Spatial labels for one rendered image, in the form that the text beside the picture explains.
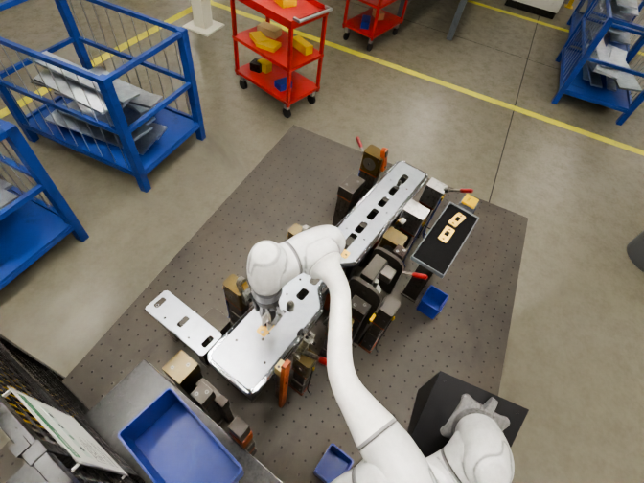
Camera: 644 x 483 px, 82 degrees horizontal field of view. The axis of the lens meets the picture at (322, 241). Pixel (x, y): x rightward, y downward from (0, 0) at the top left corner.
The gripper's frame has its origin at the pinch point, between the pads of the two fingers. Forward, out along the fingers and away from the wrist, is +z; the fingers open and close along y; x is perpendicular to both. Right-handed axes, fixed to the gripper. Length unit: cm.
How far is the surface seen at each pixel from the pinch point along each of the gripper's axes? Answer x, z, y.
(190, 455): 42.8, 7.3, -7.6
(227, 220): -44, 40, 66
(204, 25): -276, 103, 336
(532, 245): -221, 111, -93
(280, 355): 3.6, 10.6, -8.6
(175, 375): 30.1, 4.5, 11.8
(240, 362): 14.0, 10.6, 0.5
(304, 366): 2.9, 6.3, -18.2
